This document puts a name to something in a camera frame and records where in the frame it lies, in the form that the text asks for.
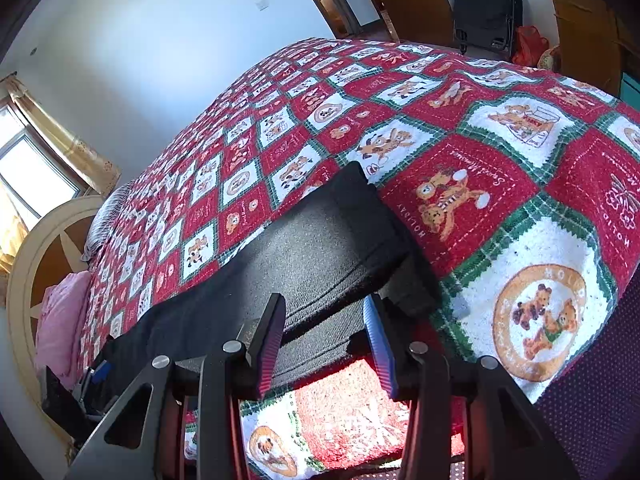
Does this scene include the cream wooden headboard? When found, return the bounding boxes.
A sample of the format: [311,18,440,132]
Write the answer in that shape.
[6,195,106,456]

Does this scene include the yellow curtain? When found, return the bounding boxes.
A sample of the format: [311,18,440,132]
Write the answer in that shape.
[5,75,122,196]

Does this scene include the black pants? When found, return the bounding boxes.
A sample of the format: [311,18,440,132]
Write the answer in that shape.
[92,161,441,396]

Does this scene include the grey striped pillow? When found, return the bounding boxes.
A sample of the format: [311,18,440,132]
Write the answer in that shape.
[81,182,135,261]

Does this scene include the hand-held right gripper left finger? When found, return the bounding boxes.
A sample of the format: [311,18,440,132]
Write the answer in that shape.
[65,292,287,480]

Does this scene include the pink pillow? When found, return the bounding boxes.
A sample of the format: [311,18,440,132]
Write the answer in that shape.
[35,271,93,378]

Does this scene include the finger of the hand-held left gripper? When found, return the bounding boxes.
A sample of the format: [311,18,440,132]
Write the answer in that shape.
[82,359,113,393]

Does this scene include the purple dotted sheet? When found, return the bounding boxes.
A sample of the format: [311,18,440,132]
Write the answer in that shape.
[537,290,640,480]

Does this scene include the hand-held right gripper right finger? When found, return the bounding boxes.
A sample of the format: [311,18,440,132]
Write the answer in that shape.
[350,294,583,480]

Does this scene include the red plastic bag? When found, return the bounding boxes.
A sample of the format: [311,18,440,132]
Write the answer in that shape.
[512,25,551,67]

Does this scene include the red green printed blanket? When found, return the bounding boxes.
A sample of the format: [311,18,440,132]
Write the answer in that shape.
[82,37,640,480]

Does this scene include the black suitcase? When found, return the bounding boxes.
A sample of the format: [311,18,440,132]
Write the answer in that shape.
[451,0,523,61]

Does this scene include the window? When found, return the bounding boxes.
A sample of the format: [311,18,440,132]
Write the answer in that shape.
[0,105,83,221]

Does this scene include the brown wooden door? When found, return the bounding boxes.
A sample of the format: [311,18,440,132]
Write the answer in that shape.
[350,0,456,43]

